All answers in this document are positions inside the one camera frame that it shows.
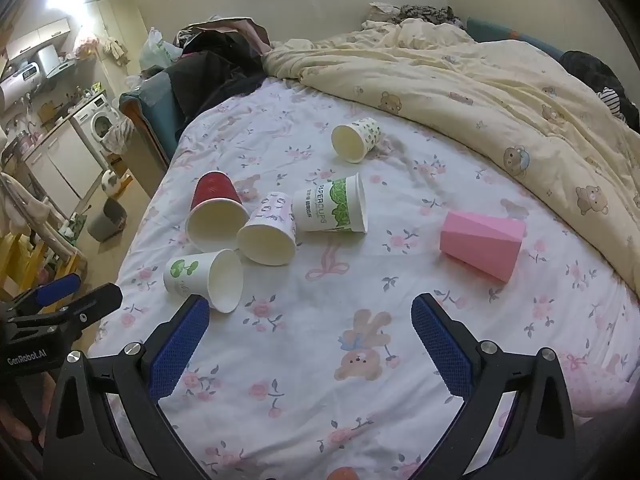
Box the purple print paper cup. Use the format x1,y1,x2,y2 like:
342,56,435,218
236,191,299,266

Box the green sprout paper cup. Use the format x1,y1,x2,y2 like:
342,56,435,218
163,248,245,314

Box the person's left hand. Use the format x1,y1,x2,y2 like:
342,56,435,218
0,375,58,456

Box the white base cabinet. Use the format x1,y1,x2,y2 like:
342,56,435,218
22,120,108,216

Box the white hanging cloth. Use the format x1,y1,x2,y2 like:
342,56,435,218
0,172,76,256

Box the pink garment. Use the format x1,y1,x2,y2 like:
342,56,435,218
187,17,271,53

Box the black garment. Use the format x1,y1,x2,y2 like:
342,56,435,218
557,50,640,131

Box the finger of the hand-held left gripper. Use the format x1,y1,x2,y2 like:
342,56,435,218
15,273,82,318
30,283,124,333

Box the yellow bear print duvet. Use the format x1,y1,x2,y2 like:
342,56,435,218
262,17,640,301

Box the white water heater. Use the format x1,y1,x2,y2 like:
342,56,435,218
0,60,43,113

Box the pink faceted cup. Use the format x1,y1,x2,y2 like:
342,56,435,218
439,211,527,283

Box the yellow chair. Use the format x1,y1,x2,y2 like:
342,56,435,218
0,232,81,301

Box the grey trash bin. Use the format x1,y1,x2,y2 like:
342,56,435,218
87,197,128,241

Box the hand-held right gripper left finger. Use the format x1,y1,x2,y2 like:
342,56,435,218
42,294,213,480

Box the white plastic bag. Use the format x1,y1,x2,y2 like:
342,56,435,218
139,27,181,71

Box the blue bed frame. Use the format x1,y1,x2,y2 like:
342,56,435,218
119,72,186,198

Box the striped cloth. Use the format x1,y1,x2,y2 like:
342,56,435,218
597,87,628,121

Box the dark clothes pile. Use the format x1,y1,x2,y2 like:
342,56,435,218
167,30,273,133

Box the blue headboard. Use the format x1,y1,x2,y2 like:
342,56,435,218
465,17,571,61

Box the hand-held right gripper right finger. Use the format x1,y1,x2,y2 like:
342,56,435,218
410,292,578,480

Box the floral bed sheet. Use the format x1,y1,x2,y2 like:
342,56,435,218
87,77,640,480

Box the white washing machine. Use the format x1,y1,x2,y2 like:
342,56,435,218
70,92,123,171

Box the green heart print paper cup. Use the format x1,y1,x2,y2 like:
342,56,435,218
331,116,382,164

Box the green label paper cup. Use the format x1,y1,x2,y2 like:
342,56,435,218
292,172,369,234

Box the range hood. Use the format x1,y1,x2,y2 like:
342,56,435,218
35,44,76,81

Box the white patterned bag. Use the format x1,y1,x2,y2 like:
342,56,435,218
102,117,133,156

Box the dark patterned cloth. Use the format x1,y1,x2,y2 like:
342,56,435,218
390,4,466,26

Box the white wall cabinets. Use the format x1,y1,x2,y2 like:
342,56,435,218
5,17,71,61

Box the red paper cup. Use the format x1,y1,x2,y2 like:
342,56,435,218
186,171,250,254

